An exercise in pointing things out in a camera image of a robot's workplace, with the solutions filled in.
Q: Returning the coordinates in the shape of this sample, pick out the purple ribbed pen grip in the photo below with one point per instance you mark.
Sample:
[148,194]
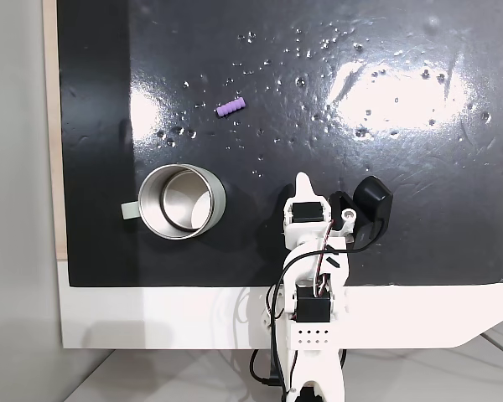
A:
[230,107]

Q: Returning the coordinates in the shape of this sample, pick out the stainless steel cup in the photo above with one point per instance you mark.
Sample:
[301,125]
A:
[216,197]

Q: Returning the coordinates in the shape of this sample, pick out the glossy black mat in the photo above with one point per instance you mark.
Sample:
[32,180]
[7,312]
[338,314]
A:
[234,251]

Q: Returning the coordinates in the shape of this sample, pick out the beige wooden board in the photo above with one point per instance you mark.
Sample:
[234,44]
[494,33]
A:
[50,125]

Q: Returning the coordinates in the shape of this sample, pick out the black oval camera box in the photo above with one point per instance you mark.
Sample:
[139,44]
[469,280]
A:
[373,199]

